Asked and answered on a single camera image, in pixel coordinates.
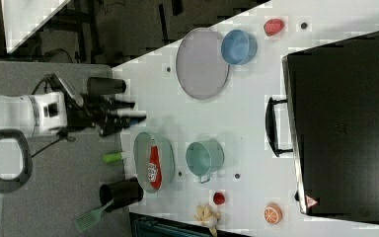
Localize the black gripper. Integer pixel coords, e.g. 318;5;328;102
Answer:
47;73;146;136

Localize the red plush ketchup bottle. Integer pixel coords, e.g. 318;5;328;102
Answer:
147;139;162;190

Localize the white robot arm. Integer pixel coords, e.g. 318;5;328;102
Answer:
0;73;146;194

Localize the green oval strainer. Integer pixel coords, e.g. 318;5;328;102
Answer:
133;131;175;194

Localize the green marker pen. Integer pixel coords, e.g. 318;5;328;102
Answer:
103;152;127;164

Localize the grey round plate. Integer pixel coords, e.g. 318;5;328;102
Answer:
176;28;229;100

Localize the teal metal mug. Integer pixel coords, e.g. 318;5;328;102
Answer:
186;139;224;184

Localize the green plastic spatula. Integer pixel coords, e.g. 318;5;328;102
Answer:
74;200;114;233

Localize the blue bowl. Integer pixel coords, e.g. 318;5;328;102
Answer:
221;30;258;65

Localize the red strawberry toy far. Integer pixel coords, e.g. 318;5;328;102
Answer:
264;19;285;37

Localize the orange slice toy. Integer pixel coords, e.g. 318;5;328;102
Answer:
264;202;282;224

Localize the black toaster oven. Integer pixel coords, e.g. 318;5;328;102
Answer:
281;31;379;224

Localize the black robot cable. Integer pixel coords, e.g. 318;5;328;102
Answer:
30;76;77;159

